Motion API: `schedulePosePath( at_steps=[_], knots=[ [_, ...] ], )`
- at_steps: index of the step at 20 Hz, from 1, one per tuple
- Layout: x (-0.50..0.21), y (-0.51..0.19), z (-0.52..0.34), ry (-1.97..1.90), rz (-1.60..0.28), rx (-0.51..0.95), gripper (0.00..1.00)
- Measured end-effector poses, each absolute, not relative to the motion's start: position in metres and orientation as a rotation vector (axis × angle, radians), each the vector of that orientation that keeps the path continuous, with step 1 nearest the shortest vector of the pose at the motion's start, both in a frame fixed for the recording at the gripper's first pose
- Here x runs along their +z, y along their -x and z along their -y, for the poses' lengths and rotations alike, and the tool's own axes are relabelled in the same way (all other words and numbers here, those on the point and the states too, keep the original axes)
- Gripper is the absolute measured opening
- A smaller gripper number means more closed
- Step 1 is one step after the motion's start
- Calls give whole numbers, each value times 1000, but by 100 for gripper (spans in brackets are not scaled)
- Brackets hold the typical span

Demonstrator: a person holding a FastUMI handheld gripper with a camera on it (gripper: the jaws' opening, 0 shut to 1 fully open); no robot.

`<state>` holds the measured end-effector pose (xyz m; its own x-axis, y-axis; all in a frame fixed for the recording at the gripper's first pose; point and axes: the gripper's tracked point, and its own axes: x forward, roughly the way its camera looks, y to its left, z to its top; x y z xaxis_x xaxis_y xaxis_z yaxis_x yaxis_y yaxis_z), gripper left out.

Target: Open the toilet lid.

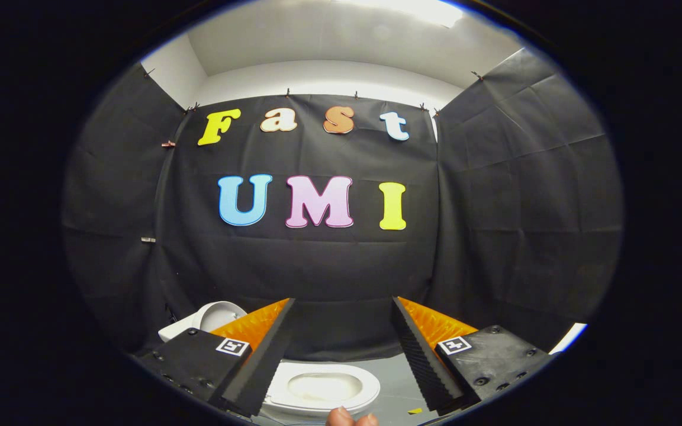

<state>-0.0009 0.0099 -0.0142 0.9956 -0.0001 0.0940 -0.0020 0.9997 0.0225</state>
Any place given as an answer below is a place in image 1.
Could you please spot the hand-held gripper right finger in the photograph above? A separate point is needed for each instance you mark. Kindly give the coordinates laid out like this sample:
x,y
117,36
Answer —
x,y
421,355

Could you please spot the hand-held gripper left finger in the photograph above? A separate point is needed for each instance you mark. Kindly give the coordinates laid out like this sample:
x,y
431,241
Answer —
x,y
270,355

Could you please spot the white toilet lid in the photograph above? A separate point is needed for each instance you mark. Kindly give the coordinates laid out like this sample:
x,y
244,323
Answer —
x,y
219,313

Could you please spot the white toilet seat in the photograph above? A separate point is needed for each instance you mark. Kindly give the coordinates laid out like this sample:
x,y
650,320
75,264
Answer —
x,y
372,387

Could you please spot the white ceramic toilet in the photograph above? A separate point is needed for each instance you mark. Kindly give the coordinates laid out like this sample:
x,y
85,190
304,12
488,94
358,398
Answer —
x,y
175,330

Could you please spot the black backdrop cloth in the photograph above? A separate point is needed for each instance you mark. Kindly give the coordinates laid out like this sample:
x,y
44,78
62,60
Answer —
x,y
329,272

